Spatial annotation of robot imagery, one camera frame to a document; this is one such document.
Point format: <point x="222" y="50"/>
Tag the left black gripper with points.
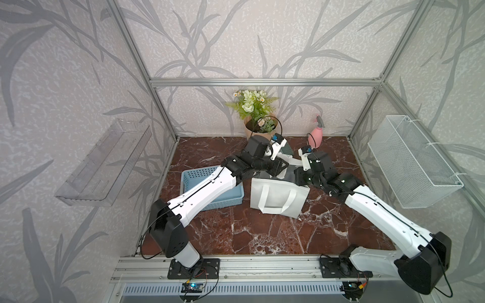
<point x="275" y="168"/>

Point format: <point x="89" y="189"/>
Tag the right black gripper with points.
<point x="298" y="173"/>

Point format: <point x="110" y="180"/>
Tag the white insulated delivery bag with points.
<point x="279" y="195"/>

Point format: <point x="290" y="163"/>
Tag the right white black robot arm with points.
<point x="421" y="258"/>

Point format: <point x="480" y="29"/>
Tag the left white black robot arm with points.
<point x="167" y="221"/>

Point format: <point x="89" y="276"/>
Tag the green garden trowel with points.
<point x="287" y="150"/>

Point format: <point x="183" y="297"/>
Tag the pink spray bottle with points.
<point x="316" y="136"/>

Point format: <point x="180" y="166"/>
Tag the potted white flower plant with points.
<point x="256" y="109"/>

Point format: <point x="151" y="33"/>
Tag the light blue plastic basket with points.
<point x="209" y="188"/>

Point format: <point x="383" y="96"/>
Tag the right controller circuit board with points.
<point x="352" y="287"/>

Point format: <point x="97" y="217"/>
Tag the controller circuit board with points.
<point x="352" y="287"/>
<point x="192" y="288"/>

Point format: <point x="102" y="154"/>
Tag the left controller circuit board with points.
<point x="192" y="288"/>

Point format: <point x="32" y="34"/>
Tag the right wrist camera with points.
<point x="304" y="152"/>

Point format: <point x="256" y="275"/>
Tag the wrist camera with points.
<point x="304" y="152"/>
<point x="276" y="144"/>

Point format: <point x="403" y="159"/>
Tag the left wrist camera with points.
<point x="276" y="144"/>

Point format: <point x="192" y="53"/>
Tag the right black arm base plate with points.
<point x="340" y="268"/>

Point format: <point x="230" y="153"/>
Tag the white wire mesh basket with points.
<point x="416" y="171"/>

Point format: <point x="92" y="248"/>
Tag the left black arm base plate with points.
<point x="206" y="268"/>

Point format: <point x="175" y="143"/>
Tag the clear plastic wall shelf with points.
<point x="100" y="177"/>

